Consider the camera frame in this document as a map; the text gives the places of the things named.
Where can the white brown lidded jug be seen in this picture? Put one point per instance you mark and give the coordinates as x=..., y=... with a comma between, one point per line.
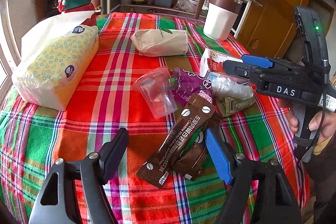
x=220, y=17

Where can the clear plastic cup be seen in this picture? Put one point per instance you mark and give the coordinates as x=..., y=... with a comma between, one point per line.
x=155, y=88

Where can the wooden door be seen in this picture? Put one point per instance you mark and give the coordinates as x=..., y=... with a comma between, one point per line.
x=268, y=30

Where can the brown coffee sachet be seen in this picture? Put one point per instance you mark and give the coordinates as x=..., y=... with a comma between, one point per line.
x=184, y=149

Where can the green paper packet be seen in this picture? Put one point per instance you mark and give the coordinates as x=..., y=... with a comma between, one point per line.
x=229, y=106

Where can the person's right hand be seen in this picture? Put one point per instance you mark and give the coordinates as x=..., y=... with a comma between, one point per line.
x=328, y=126

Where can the pink basket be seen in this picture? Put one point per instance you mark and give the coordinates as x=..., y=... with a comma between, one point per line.
x=96, y=4

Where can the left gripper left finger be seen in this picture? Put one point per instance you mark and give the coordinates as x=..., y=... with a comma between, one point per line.
x=57, y=202

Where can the beige paper napkin pack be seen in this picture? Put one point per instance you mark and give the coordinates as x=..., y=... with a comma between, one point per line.
x=160, y=42

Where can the crumpled white plastic wrap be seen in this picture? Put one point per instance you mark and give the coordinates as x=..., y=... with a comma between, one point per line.
x=224, y=87

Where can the yellow tissue pack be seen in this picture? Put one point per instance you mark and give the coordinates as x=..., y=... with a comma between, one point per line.
x=60, y=50

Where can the purple snack wrapper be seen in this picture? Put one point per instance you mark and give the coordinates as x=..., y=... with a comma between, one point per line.
x=185, y=83

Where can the plaid tablecloth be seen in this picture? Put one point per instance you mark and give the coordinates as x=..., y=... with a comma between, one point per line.
x=33, y=137

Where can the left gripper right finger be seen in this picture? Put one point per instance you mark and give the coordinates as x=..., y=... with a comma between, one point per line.
x=275, y=201

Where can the strawberry milk carton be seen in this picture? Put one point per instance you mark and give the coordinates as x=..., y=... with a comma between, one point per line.
x=211, y=66

